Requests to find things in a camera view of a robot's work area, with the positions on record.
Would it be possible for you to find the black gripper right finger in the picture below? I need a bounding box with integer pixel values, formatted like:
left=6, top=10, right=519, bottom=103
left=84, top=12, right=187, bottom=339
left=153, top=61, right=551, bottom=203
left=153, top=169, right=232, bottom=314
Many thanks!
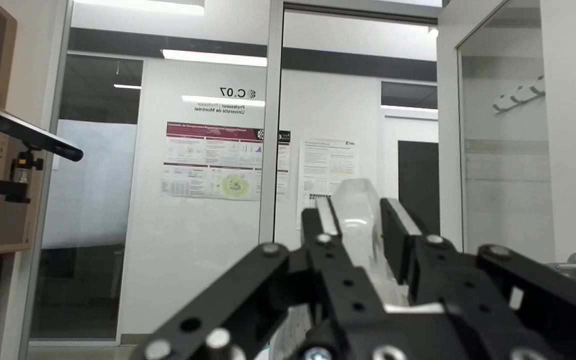
left=378, top=195, right=576, bottom=360

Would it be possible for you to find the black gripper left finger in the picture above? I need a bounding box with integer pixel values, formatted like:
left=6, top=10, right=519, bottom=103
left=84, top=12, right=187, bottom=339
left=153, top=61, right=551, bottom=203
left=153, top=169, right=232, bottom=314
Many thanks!
left=134, top=195, right=384, bottom=360

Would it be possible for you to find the white paper poster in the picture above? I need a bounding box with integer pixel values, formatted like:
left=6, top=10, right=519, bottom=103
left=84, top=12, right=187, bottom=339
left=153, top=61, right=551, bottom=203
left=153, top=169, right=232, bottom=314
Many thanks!
left=297, top=136, right=357, bottom=201

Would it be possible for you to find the coloured paper poster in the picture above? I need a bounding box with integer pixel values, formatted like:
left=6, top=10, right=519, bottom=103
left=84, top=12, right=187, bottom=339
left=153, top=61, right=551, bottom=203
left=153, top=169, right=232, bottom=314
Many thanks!
left=159, top=120, right=264, bottom=201

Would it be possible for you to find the ceiling light strip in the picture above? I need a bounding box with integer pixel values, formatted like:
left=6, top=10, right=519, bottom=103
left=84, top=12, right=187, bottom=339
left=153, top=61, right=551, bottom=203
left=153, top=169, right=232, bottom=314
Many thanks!
left=159, top=48, right=267, bottom=67
left=70, top=0, right=205, bottom=15

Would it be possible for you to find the white coat hook rail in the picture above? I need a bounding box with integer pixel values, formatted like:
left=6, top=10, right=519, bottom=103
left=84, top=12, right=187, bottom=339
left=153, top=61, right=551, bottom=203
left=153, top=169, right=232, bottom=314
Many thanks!
left=491, top=73, right=546, bottom=113

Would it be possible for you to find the black camera on mount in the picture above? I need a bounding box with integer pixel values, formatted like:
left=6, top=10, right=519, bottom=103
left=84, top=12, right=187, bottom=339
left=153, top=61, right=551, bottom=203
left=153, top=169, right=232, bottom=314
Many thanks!
left=0, top=106, right=86, bottom=203

